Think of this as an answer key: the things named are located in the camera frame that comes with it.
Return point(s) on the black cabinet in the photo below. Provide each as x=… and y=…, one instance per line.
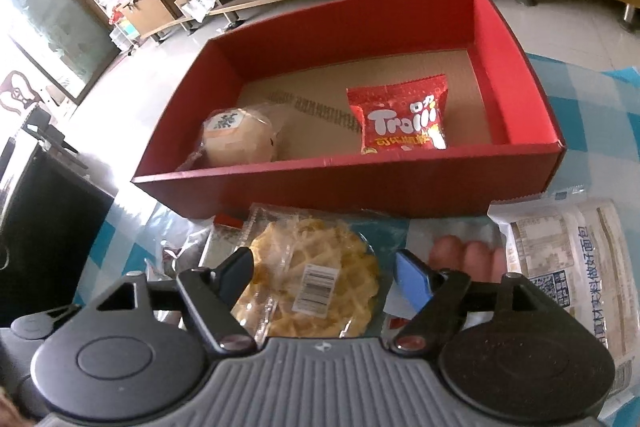
x=50, y=232

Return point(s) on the red cardboard box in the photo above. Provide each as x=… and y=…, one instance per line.
x=325, y=187

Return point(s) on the small plastic drawer cart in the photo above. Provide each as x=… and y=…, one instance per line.
x=125, y=29

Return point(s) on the carved wooden chair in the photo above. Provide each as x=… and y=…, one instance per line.
x=17, y=92

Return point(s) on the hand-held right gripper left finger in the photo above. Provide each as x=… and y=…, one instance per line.
x=240, y=268

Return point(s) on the round wrapped pastry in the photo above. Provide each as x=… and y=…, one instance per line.
x=240, y=137

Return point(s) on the glass sliding door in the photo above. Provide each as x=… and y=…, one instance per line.
x=55, y=17

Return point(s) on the clear-wrapped waffle packet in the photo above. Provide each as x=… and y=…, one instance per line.
x=310, y=247

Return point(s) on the red gummy candy packet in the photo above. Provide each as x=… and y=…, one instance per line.
x=395, y=122

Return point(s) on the large white snack packet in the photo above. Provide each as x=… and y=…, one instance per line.
x=575, y=257

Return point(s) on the open cardboard box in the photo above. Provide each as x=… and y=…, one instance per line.
x=195, y=2

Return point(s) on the silver foil snack packet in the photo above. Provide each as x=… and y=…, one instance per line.
x=182, y=252

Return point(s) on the pink sausage packet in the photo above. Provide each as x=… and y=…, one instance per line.
x=465, y=254

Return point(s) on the blue checkered tablecloth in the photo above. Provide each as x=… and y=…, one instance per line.
x=600, y=127

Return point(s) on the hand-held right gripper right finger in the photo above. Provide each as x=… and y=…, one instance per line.
x=412, y=279

